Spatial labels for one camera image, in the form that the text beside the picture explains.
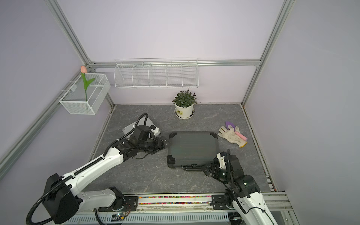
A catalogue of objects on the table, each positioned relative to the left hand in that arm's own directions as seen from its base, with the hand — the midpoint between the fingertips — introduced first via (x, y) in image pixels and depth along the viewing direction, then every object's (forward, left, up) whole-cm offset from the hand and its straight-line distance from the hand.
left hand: (168, 146), depth 76 cm
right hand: (-11, -21, -9) cm, 26 cm away
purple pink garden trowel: (+14, -48, -16) cm, 53 cm away
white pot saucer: (+33, -11, -17) cm, 39 cm away
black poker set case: (0, -13, -8) cm, 16 cm away
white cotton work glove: (+14, -43, -16) cm, 48 cm away
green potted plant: (+36, -12, +1) cm, 38 cm away
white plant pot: (+33, -11, -10) cm, 36 cm away
